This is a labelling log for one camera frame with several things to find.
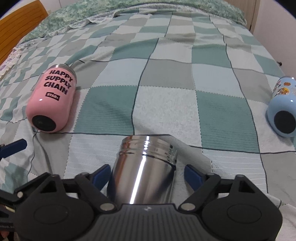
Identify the stainless steel cup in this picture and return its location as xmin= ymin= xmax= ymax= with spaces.
xmin=107 ymin=136 xmax=178 ymax=206

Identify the pink printed cup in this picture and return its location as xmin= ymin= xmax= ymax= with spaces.
xmin=26 ymin=64 xmax=77 ymax=133

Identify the light blue cartoon cup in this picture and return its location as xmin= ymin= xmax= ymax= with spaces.
xmin=266 ymin=76 xmax=295 ymax=138

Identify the floral white pillow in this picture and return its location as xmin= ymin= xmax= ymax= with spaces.
xmin=0 ymin=44 xmax=26 ymax=80

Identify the checkered green grey blanket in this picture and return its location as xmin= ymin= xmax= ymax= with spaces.
xmin=1 ymin=9 xmax=295 ymax=205

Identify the wooden headboard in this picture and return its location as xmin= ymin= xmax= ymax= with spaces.
xmin=1 ymin=1 xmax=48 ymax=63

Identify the green floral quilt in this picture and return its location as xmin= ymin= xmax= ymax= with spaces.
xmin=19 ymin=1 xmax=247 ymax=44

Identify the wooden door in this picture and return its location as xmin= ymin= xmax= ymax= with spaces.
xmin=225 ymin=0 xmax=260 ymax=34

